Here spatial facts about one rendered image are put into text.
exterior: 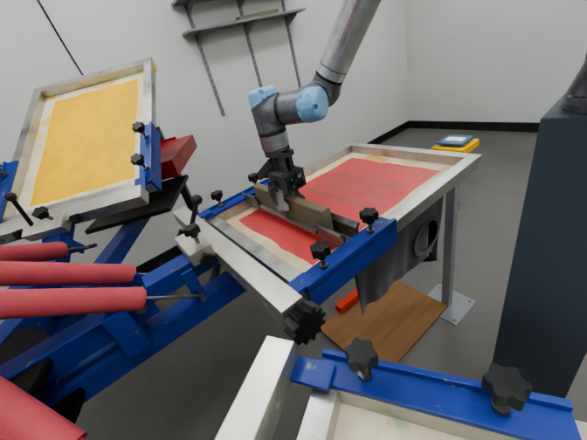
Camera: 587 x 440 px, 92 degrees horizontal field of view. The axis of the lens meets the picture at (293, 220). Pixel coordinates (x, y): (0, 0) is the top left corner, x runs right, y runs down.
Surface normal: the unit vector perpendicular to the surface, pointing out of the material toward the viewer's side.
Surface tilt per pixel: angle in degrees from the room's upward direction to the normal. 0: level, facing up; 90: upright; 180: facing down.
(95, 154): 32
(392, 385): 0
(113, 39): 90
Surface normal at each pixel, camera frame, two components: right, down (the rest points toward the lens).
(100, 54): 0.60, 0.28
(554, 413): -0.23, -0.84
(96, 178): -0.12, -0.46
